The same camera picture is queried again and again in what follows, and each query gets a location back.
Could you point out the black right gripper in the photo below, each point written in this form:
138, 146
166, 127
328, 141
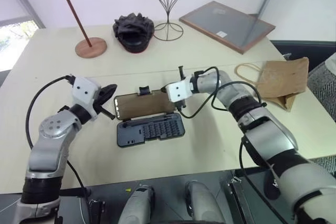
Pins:
181, 104

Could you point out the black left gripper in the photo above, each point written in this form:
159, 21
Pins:
99, 98

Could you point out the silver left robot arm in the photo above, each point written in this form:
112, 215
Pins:
50, 150

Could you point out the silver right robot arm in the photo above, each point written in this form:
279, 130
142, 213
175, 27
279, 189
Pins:
275, 140

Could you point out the black screwdriver bit case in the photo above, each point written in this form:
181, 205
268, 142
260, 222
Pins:
149, 129

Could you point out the wooden hat stand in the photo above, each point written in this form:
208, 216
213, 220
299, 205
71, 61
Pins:
90, 48

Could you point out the black crumpled hat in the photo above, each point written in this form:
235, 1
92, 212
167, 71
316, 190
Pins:
134, 32

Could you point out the wooden framed grey board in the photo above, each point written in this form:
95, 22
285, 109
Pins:
225, 26

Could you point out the yellow warning sticker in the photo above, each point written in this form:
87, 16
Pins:
128, 190

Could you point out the grey rounded robot leg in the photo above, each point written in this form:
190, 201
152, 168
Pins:
202, 205
137, 205

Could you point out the brown paper bag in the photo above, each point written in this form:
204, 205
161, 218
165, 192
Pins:
283, 79

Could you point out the black chair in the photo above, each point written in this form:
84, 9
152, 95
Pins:
302, 51

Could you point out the black white patterned fabric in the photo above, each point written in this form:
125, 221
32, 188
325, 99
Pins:
324, 85
325, 165

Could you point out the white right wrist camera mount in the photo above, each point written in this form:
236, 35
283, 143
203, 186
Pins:
178, 90

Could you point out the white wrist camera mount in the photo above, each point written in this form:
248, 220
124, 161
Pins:
84, 90
178, 90

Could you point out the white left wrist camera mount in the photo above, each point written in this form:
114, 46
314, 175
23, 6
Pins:
84, 90

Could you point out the black metal bracket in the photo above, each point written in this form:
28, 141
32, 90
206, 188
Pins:
95, 212

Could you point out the grey window frame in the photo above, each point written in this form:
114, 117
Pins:
31, 3

